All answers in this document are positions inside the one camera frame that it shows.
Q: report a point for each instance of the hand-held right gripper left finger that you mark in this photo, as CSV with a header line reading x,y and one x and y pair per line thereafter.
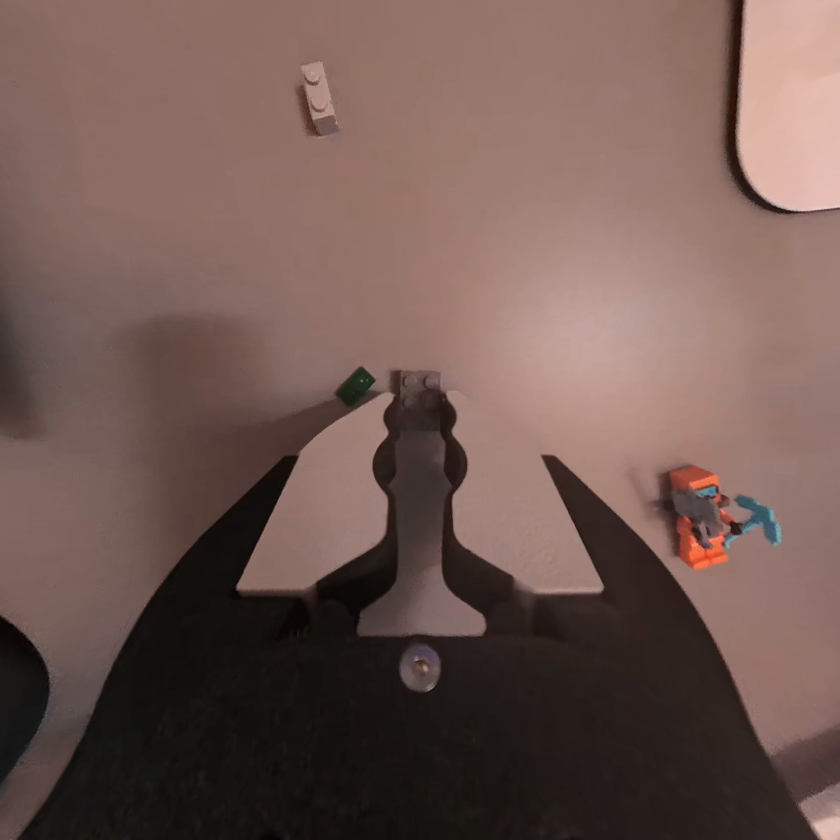
x,y
315,512

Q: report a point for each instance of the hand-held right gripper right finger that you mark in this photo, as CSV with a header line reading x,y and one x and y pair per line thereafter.
x,y
525,525

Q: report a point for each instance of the dark grey square toy brick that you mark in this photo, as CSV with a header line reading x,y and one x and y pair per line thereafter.
x,y
420,394

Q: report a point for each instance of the grey desk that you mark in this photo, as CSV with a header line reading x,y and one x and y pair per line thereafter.
x,y
525,262

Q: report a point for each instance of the dark green small toy plate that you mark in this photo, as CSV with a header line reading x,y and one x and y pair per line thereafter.
x,y
355,385

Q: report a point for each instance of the orange toy minifigure with pickaxe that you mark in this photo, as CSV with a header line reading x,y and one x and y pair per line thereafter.
x,y
695,544

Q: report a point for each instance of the light grey small toy brick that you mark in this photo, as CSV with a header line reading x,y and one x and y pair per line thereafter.
x,y
319,98

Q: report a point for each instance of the white flat stand base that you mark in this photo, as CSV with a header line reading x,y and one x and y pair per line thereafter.
x,y
794,98

